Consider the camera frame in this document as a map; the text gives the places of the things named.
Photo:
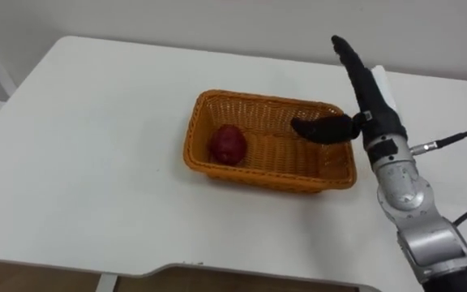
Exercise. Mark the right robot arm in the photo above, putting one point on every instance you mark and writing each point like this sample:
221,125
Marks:
412,198

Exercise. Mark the red apple soft toy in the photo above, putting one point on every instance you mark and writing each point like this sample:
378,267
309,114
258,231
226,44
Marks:
228,144

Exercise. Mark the white desk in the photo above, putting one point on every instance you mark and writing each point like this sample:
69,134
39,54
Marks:
116,182

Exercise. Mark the orange woven basket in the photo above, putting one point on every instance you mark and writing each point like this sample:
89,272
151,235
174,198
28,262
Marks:
274,142

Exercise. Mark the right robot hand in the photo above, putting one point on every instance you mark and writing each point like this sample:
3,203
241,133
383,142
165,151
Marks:
373,109

